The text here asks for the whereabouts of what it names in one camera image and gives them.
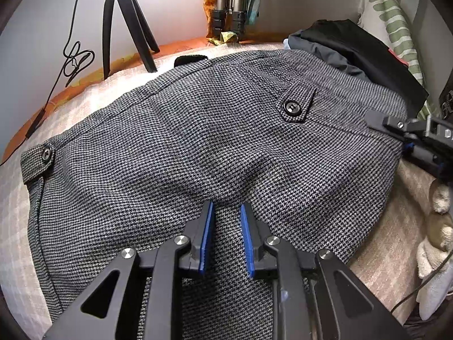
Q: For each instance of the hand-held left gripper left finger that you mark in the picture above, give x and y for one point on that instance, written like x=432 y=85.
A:
x=207 y=233

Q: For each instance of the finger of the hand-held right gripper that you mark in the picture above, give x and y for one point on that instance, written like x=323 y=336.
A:
x=384 y=122
x=423 y=154

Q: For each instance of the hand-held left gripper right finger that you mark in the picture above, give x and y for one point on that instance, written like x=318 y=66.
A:
x=247 y=241

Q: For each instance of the grey houndstooth pants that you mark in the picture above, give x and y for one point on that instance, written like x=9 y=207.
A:
x=198 y=170

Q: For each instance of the black folded garment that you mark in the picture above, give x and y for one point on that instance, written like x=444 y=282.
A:
x=357 y=56

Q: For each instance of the white plush toy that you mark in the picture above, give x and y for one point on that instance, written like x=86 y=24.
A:
x=436 y=241

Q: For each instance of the green patterned white pillow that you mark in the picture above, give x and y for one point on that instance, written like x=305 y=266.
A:
x=391 y=21

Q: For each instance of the orange fuzzy cloth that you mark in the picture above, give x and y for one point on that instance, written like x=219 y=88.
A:
x=208 y=3

